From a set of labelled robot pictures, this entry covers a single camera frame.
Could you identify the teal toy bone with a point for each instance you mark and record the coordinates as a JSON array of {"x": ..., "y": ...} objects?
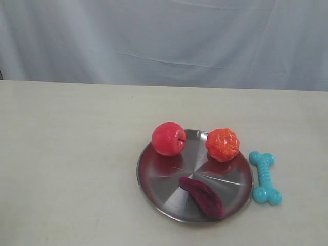
[{"x": 265, "y": 192}]

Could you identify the red toy apple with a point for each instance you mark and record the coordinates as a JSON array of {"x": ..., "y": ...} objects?
[{"x": 169, "y": 139}]

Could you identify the round stainless steel plate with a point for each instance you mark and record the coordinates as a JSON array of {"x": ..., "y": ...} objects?
[{"x": 158, "y": 177}]

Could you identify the orange bumpy toy fruit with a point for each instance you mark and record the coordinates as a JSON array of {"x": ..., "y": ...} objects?
[{"x": 222, "y": 144}]

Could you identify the dark red sweet potato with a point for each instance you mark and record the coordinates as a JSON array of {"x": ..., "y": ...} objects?
[{"x": 205, "y": 197}]

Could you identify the white backdrop cloth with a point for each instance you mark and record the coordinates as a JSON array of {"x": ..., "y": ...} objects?
[{"x": 224, "y": 44}]

